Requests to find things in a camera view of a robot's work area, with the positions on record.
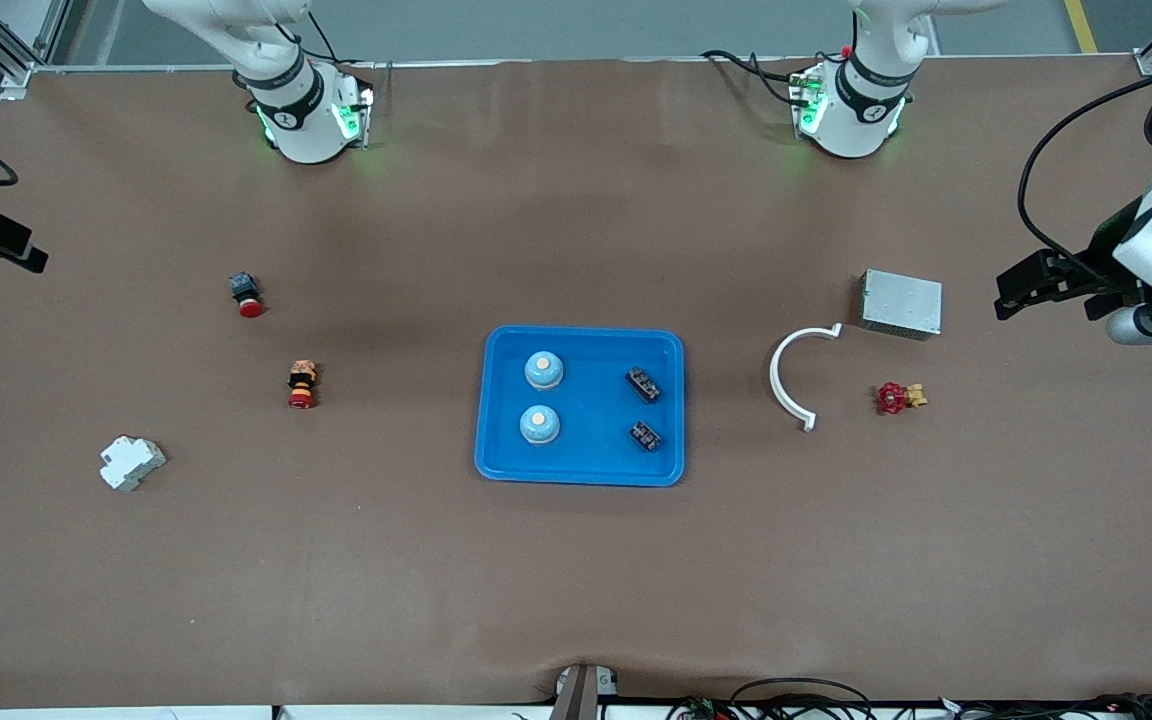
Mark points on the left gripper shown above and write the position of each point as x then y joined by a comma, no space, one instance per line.
1096,262

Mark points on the black terminal block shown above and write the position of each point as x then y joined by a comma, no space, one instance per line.
643,384

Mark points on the dark cylindrical capacitor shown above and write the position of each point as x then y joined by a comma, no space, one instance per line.
645,436

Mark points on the light blue service bell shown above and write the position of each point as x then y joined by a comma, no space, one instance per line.
544,370
540,425

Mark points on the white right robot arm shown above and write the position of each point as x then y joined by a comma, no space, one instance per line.
301,110

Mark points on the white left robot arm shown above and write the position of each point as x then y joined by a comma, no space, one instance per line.
861,110

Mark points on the grey metal box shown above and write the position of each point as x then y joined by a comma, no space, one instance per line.
901,303

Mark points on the red valve brass fitting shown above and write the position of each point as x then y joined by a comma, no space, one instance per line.
894,398

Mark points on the white circuit breaker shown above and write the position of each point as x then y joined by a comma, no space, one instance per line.
131,463

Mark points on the red push button black base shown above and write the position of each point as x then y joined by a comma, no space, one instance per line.
247,297

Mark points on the white curved plastic clamp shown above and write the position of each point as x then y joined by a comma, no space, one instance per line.
776,385

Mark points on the red yellow emergency stop button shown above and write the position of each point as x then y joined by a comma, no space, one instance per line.
302,386

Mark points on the blue plastic tray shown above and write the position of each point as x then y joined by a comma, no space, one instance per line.
596,450

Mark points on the brown table mat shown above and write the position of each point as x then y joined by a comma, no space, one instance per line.
576,580

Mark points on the grey camera stand post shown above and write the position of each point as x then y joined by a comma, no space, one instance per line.
581,690

